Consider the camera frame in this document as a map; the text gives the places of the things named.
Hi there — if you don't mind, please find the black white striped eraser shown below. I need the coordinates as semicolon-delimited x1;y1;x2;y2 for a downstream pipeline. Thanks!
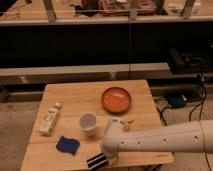
87;153;108;171

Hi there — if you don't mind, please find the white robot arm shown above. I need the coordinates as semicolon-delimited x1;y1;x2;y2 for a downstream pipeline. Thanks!
101;117;213;159

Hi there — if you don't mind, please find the orange round plate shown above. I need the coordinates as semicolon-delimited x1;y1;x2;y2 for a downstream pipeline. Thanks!
101;87;131;113

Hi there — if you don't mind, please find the translucent plastic cup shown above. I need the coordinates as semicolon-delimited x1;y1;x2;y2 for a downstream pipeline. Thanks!
79;113;97;137

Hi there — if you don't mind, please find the orange carrot toy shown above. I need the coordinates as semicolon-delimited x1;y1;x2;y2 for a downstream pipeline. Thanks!
126;120;134;130

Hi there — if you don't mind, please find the white plastic bottle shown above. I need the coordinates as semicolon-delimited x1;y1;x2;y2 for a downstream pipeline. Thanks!
38;102;61;136

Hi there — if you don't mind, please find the blue cloth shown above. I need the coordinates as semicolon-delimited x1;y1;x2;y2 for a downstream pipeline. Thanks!
56;136;80;155

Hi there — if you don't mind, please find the black power adapter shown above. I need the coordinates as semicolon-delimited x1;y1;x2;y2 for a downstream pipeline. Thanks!
166;94;187;108

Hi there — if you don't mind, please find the black box on shelf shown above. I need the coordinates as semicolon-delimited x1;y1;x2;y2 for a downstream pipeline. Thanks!
167;48;213;74

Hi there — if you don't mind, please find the black floor cable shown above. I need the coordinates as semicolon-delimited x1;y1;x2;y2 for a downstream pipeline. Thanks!
153;73;212;171

